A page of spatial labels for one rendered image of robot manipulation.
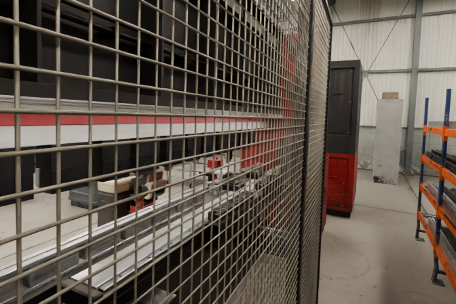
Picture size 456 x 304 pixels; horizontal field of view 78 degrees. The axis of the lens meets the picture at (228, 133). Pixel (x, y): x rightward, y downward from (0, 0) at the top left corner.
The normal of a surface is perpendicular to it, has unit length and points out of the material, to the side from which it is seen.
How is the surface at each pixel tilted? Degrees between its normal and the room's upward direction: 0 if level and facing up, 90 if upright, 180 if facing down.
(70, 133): 90
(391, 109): 90
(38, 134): 90
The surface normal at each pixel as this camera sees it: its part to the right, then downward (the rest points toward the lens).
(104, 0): 0.90, 0.05
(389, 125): -0.45, 0.04
